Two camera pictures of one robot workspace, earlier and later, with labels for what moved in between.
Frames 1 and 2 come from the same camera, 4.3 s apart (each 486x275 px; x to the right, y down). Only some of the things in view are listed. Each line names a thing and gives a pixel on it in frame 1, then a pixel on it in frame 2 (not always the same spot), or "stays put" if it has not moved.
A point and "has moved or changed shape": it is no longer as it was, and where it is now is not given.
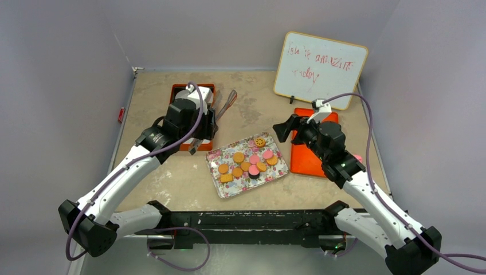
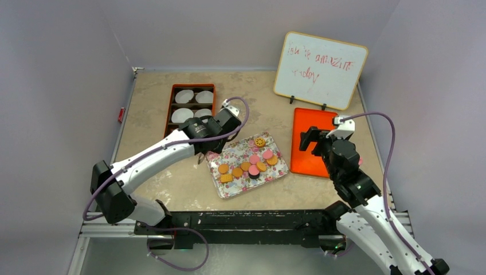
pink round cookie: (267, 154) stays put
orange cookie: (273, 160) stays put
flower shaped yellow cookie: (259, 142) stays put
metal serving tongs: (232, 96) has moved or changed shape
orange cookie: (261, 166) stays put
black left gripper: (209, 127) -> (219, 150)
